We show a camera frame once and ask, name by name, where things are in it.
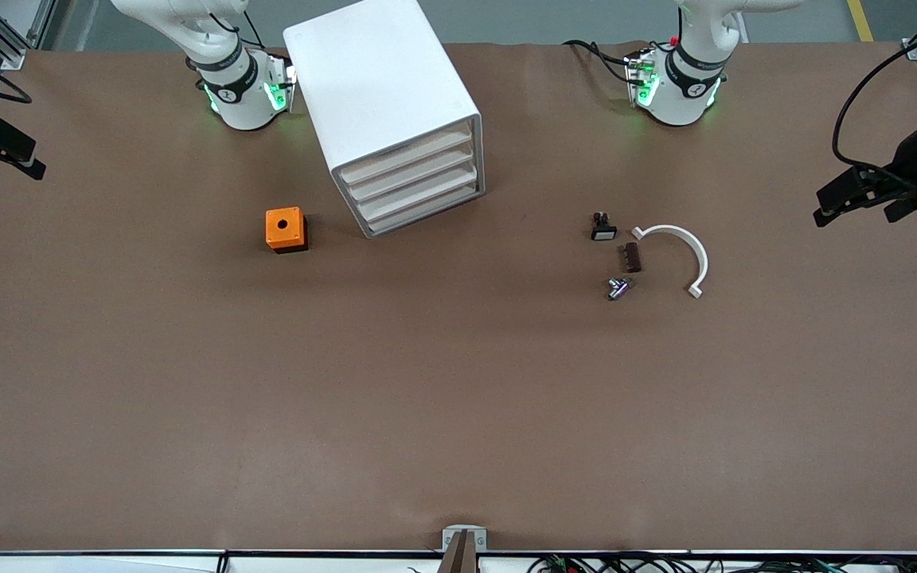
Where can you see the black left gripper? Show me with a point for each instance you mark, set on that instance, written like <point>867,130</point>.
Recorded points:
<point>911,163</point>

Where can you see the white plastic drawer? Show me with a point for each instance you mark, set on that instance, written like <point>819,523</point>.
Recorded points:
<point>415,177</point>
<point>425,210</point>
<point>407,159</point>
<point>420,193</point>

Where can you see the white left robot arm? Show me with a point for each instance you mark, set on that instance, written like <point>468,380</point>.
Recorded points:
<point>677,87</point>

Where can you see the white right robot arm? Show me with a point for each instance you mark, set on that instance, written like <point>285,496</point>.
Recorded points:
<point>236,87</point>

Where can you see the white drawer cabinet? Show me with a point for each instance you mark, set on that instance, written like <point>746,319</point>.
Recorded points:
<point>379,79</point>

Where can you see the brown terminal block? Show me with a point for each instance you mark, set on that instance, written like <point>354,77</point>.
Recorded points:
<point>631,257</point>

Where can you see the silver metal fitting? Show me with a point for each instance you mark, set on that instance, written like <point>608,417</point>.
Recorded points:
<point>619,288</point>

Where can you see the orange box with hole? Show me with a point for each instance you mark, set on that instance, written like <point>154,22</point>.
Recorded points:
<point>274,235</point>

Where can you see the brown table cover mat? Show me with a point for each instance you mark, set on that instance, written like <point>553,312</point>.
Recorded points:
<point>458,398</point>

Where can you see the white curved plastic bracket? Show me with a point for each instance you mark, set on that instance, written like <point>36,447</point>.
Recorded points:
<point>669,229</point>

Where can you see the black switch with white face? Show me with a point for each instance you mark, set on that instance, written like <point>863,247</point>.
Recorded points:
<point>603,228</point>

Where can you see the grey table edge bracket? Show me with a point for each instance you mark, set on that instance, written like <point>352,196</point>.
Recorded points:
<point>464,537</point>

